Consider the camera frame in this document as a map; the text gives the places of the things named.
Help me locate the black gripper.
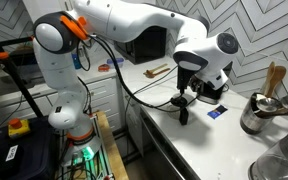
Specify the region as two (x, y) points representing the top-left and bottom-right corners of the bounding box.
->
(177, 67), (194, 95)

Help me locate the wooden cart top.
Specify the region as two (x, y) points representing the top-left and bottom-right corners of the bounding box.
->
(94, 110), (130, 180)

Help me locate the dark wooden spoon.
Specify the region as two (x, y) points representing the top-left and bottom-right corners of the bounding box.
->
(149, 63), (169, 74)

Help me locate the blue snack packet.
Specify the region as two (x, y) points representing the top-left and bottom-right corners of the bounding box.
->
(206, 104), (229, 120)

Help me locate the dishwasher front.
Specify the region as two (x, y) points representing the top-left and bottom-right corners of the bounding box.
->
(138, 109), (202, 180)

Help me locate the blue lidded container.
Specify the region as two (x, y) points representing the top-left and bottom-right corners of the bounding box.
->
(106, 57), (125, 69)

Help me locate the steel utensil holder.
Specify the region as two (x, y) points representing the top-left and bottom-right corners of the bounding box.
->
(239, 93), (280, 136)

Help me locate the small orange object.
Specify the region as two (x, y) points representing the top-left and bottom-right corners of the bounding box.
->
(97, 63), (111, 73)

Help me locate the metal ladle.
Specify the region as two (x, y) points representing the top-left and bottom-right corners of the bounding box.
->
(255, 96), (284, 113)

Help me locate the black controller case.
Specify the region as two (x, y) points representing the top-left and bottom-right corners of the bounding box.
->
(0, 115), (58, 180)

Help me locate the yellow emergency stop box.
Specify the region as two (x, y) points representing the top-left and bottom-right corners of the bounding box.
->
(7, 117), (32, 140)

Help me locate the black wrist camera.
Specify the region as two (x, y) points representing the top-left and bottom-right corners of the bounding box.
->
(188, 74), (206, 98)

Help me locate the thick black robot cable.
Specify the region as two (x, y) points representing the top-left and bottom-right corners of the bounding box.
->
(77, 33), (202, 110)

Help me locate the long thin power cable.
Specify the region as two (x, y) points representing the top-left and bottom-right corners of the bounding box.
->
(123, 64), (179, 158)

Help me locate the silver dishwasher handle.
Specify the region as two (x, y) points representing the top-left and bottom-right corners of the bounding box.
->
(140, 114), (188, 180)

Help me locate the metal robot cart frame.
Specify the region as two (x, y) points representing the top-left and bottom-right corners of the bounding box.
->
(55, 113), (116, 180)

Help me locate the black camera stand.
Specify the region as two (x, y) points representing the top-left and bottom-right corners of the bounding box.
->
(0, 18), (45, 118)

